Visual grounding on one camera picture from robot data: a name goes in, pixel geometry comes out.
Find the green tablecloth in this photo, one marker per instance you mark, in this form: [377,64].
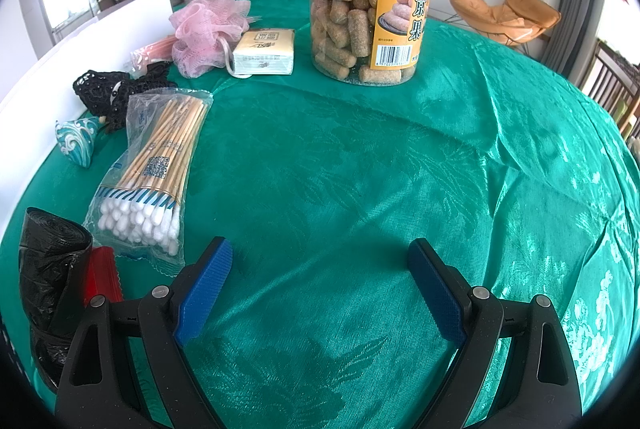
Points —
[350,189]

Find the orange lounge chair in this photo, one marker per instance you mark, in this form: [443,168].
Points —
[505,16]

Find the pink plastic packet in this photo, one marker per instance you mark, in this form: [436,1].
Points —
[150,51]

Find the blue wave-pattern triangular pouch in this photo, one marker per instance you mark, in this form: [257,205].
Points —
[77,141]

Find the white storage box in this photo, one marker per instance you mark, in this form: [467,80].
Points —
[60,79]

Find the wooden chair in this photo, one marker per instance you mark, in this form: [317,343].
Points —
[610,84]

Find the black mesh pouch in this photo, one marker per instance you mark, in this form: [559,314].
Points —
[100,94]

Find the red plastic item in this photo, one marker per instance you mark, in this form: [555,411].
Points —
[104,274]

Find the black trash bag roll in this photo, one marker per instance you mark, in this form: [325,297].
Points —
[47,274]

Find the pink mesh bath loofah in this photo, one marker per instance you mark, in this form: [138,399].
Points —
[205,31]

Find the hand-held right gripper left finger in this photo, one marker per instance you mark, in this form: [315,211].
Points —
[205,294]

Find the cotton swab packet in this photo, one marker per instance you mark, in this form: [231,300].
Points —
[150,169]

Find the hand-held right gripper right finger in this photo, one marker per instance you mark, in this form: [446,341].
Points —
[436,294]

